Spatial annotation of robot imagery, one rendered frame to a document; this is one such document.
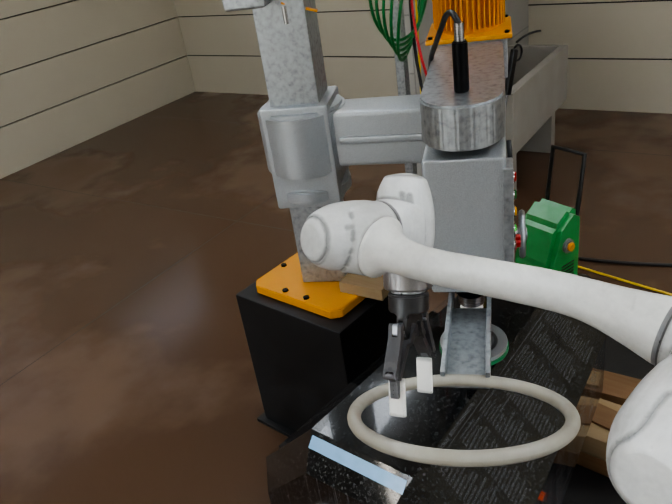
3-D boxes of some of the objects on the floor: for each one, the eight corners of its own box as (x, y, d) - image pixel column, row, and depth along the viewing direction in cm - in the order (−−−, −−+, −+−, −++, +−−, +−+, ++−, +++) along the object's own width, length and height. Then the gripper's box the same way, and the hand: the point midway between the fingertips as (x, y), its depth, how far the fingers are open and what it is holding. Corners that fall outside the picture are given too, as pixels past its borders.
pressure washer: (543, 275, 411) (544, 140, 369) (592, 296, 385) (600, 154, 343) (503, 299, 395) (500, 161, 353) (552, 322, 369) (555, 176, 327)
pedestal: (257, 421, 332) (225, 296, 297) (340, 348, 374) (321, 231, 339) (363, 476, 292) (340, 339, 257) (442, 388, 334) (433, 260, 299)
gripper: (400, 304, 110) (405, 430, 113) (449, 279, 132) (452, 385, 135) (359, 302, 114) (365, 424, 116) (414, 278, 136) (417, 381, 138)
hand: (412, 397), depth 125 cm, fingers open, 13 cm apart
